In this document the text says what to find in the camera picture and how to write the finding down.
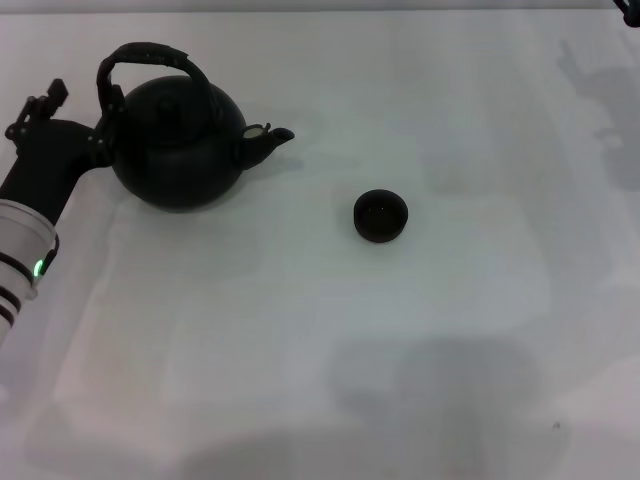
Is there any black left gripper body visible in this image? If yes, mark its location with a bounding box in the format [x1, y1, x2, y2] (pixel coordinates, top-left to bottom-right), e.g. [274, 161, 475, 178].
[0, 119, 116, 222]

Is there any small black teacup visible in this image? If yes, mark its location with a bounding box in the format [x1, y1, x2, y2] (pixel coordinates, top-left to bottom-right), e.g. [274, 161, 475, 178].
[353, 188, 410, 245]

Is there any black round teapot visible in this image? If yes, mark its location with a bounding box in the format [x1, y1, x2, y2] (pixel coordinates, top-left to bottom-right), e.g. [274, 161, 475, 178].
[94, 42, 296, 214]

